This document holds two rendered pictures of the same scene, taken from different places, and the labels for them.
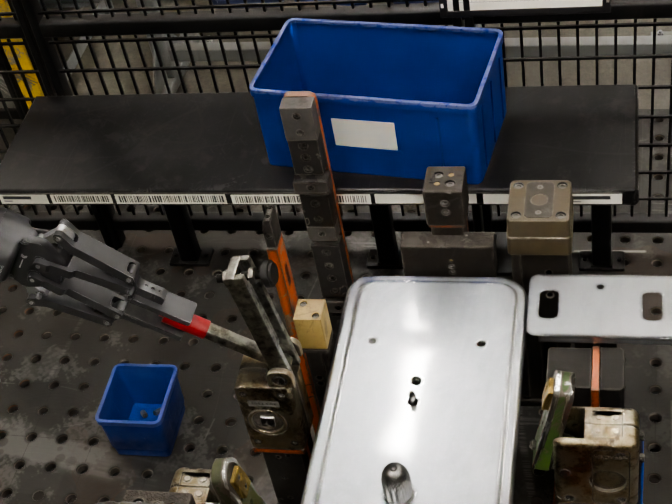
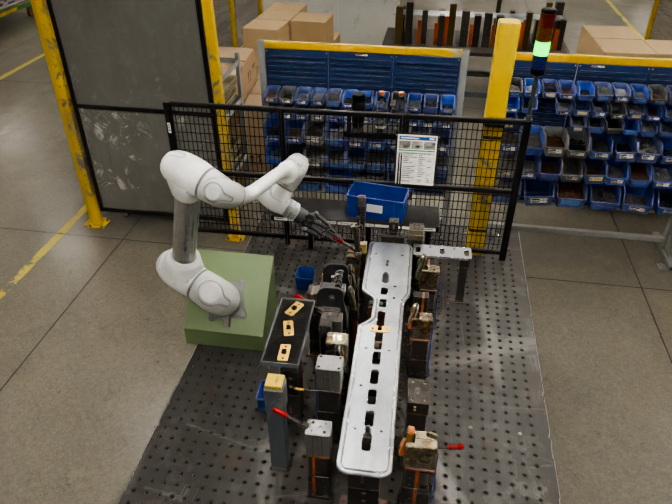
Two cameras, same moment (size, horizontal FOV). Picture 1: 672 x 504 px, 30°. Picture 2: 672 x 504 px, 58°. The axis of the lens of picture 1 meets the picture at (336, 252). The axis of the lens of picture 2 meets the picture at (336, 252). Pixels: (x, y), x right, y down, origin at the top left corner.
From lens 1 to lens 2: 1.65 m
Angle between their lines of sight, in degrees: 12
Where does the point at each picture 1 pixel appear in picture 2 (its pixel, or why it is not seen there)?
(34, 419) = not seen: hidden behind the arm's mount
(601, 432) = (431, 269)
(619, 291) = (434, 248)
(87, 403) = (286, 278)
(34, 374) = not seen: hidden behind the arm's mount
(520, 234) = (411, 234)
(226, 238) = (320, 244)
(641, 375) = not seen: hidden behind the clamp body
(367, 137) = (375, 209)
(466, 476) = (400, 278)
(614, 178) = (433, 225)
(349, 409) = (372, 265)
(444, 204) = (393, 225)
